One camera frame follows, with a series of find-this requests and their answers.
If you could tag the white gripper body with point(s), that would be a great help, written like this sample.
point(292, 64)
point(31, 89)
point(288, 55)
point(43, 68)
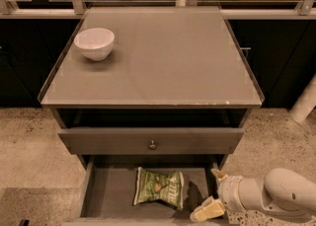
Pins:
point(228, 189)

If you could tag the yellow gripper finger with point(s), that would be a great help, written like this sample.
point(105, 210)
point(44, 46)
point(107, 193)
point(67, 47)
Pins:
point(220, 175)
point(209, 209)

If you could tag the green jalapeno chip bag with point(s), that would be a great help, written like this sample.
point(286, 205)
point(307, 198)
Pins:
point(155, 186)

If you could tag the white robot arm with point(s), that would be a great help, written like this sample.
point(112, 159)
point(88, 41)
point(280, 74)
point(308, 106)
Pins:
point(281, 194)

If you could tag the round metal drawer knob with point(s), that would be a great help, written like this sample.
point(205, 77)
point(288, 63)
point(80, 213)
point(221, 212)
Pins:
point(152, 145)

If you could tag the grey drawer cabinet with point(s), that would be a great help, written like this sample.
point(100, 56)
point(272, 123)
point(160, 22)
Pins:
point(170, 67)

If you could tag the open grey middle drawer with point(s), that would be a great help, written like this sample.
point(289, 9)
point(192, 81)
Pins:
point(109, 188)

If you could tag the grey top drawer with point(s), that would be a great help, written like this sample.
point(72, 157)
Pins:
point(135, 141)

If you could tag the white ceramic bowl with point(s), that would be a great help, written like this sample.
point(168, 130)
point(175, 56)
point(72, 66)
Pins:
point(96, 43)

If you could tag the white cylindrical post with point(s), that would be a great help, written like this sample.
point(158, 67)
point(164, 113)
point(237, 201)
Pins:
point(306, 103)

